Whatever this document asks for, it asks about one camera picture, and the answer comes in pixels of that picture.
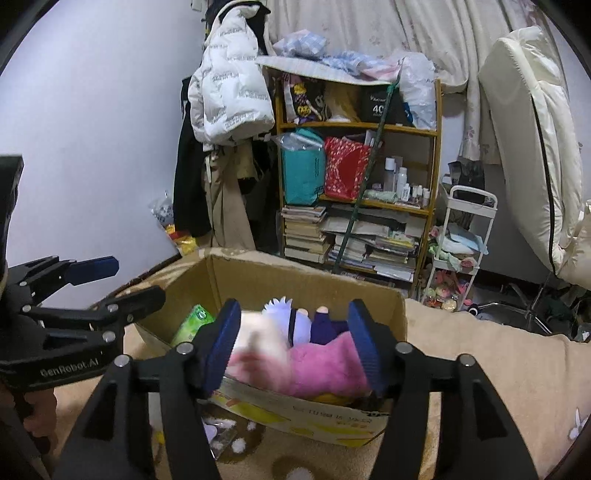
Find white puffer jacket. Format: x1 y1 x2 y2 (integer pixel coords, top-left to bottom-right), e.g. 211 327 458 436
187 4 276 153

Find red patterned bag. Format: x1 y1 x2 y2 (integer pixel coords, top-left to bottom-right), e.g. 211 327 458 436
323 137 372 201

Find dark printed bag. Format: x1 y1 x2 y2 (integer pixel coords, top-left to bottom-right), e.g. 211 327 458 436
281 74 326 125

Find dark cloth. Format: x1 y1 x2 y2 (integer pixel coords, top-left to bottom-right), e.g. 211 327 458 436
448 159 485 195

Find row of cosmetic bottles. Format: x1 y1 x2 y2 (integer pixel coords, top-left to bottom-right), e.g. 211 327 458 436
383 157 432 204

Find magenta pink plush toy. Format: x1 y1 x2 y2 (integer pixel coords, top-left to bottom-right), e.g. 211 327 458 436
226 335 372 398

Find pile of pastel clothes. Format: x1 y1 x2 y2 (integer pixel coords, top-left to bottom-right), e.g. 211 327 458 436
272 28 402 77

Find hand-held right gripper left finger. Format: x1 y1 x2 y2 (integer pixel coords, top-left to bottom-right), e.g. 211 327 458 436
53 298 243 480

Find pale pink plush toy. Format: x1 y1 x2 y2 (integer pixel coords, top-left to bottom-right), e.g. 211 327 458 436
228 311 296 356

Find floral curtain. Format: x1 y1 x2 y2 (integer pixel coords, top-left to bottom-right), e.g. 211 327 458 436
265 0 555 164

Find green tissue pack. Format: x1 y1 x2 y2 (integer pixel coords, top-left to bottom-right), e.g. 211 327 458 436
171 304 215 348

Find stack of books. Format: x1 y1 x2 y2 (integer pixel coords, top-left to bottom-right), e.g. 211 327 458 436
281 205 333 265

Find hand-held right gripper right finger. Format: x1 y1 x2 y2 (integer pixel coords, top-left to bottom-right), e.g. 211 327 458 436
347 299 540 480

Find pile of papers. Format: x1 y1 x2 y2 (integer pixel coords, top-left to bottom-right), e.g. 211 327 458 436
323 208 428 282

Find beige printed blanket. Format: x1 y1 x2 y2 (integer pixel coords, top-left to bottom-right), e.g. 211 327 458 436
55 247 591 480

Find yellow plush toy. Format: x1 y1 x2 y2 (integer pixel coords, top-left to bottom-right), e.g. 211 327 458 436
314 392 365 407

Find beige hanging coat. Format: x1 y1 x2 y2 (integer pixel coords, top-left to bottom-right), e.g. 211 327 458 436
203 148 257 252

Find white-haired plush doll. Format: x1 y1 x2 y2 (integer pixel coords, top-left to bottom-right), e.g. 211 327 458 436
262 298 351 346

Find person's left hand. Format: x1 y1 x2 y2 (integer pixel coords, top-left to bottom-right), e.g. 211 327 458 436
25 390 58 439

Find flat white board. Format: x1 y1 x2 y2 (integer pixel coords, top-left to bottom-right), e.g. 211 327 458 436
256 55 393 86

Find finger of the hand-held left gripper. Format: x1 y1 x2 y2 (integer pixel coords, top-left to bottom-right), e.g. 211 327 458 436
21 285 166 344
9 257 120 297

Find white trolley cart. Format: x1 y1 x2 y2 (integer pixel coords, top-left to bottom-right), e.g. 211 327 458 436
420 185 498 312

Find small clear plastic packet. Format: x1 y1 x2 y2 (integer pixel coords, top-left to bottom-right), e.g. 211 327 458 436
202 415 238 460

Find printed cardboard box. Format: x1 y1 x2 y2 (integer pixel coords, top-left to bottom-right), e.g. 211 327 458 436
134 253 408 448

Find blonde wig head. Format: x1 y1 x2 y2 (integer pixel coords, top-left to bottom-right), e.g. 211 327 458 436
323 83 361 123

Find plastic bag of toys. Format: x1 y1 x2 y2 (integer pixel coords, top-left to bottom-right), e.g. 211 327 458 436
148 191 197 254

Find green pole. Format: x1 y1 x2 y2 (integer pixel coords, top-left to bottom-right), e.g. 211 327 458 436
332 80 400 273

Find clear plastic bag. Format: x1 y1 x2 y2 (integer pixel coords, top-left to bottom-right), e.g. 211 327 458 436
399 52 437 130

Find wooden shelf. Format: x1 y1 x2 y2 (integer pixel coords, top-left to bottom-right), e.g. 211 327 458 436
273 78 443 287

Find black hanging coat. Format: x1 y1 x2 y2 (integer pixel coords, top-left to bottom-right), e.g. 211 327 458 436
173 76 213 236

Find black hanging clothes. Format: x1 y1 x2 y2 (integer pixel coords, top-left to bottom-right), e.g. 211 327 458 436
252 138 282 254

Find black box with white print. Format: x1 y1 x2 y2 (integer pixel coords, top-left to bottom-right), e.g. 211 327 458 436
360 85 409 126

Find cream padded chair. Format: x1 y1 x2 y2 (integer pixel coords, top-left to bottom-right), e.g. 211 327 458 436
475 25 591 342

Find teal shopping bag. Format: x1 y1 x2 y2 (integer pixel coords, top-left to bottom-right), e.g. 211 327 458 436
279 129 326 206

